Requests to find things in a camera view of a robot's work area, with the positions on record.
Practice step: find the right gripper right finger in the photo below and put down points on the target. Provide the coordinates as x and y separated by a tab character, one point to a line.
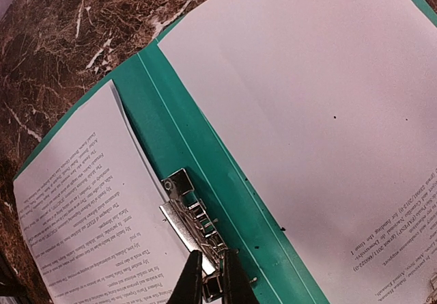
236	285

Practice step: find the printed paper sheet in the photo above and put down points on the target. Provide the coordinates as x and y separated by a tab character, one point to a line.
89	210

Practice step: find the metal centre spring clip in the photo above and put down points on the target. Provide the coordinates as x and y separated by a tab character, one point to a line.
188	217

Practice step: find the metal top clip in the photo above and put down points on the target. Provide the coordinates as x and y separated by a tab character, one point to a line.
432	297

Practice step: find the white paper sheet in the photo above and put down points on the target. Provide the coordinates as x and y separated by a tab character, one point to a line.
329	109

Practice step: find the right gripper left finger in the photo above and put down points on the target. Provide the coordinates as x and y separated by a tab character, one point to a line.
188	289

